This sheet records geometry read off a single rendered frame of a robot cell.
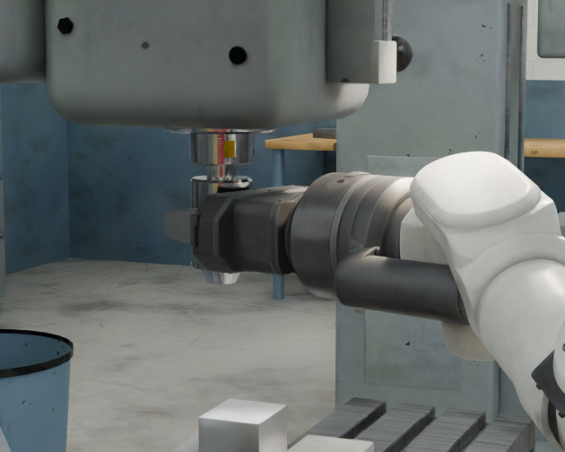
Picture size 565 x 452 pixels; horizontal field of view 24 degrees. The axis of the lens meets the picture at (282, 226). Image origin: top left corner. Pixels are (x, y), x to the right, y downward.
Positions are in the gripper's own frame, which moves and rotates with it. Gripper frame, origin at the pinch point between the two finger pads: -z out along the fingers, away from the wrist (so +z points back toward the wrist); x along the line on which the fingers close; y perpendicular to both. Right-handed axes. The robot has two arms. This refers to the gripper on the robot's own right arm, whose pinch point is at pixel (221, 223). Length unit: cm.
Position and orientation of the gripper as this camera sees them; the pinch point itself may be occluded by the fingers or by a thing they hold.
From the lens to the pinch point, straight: 98.2
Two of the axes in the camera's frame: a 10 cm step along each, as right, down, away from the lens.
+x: -6.8, 1.0, -7.2
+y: 0.1, 9.9, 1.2
